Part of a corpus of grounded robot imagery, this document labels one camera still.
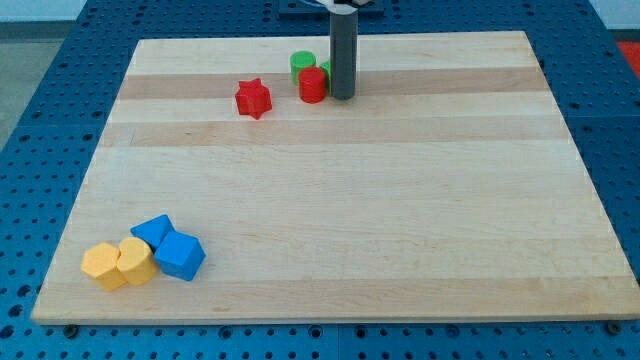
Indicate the red star block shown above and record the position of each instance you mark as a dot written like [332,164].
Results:
[253,98]

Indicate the red cylinder block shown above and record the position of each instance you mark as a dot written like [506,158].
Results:
[312,85]

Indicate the green block behind pusher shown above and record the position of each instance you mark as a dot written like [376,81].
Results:
[326,68]

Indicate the green cylinder block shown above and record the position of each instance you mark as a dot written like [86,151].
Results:
[298,61]

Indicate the wooden board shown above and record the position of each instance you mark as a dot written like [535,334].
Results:
[448,189]

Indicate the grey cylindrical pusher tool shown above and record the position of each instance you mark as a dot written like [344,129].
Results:
[343,49]

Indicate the blue cube block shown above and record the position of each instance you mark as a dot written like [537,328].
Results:
[180,255]

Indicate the blue triangular block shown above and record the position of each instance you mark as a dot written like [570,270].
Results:
[153,231]

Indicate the yellow cylinder block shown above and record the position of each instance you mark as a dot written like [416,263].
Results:
[136,261]

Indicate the yellow hexagon block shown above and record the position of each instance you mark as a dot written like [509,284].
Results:
[99,263]

